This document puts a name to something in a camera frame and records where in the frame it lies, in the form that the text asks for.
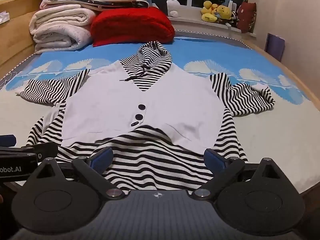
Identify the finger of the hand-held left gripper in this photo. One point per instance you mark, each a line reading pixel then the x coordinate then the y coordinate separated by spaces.
pixel 6 140
pixel 42 149

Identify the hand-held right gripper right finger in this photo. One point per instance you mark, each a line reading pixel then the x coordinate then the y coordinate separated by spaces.
pixel 215 160

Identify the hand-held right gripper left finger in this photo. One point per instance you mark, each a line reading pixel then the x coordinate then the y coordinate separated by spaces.
pixel 102 158

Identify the striped hooded shirt white front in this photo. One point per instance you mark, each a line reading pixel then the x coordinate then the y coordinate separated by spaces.
pixel 150 110

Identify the blue and white bed sheet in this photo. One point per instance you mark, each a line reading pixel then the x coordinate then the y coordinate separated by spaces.
pixel 262 140

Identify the folded white quilt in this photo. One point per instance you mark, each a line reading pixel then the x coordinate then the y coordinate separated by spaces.
pixel 62 17
pixel 62 40

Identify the tissue box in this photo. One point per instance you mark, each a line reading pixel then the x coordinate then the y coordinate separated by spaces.
pixel 3 17

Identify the purple box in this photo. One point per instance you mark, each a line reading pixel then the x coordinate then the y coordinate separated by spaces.
pixel 275 46

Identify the red knitted pillow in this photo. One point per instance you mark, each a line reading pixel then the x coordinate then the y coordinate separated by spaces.
pixel 132 26

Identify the brown red box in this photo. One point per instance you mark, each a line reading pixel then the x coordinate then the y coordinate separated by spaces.
pixel 246 16

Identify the yellow plush toy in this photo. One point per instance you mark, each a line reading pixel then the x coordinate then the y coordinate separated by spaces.
pixel 208 11
pixel 225 12

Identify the dark patterned folded cloth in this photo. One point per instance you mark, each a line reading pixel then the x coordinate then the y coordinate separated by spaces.
pixel 112 5

